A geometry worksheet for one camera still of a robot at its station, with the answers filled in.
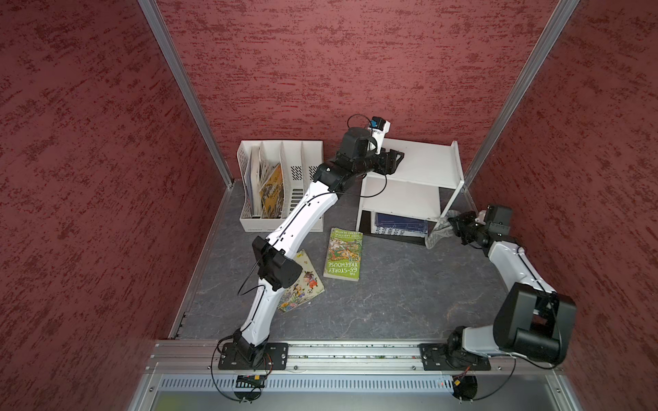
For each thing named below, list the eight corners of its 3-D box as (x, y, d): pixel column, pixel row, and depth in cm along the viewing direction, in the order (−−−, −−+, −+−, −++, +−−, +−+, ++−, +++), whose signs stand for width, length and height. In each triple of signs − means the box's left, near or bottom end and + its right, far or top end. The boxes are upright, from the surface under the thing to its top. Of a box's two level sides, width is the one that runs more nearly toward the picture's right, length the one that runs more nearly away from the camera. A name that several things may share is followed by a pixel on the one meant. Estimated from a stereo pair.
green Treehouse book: (323, 276, 92) (323, 273, 90) (331, 231, 104) (331, 227, 102) (359, 281, 91) (359, 278, 88) (363, 235, 103) (363, 231, 101)
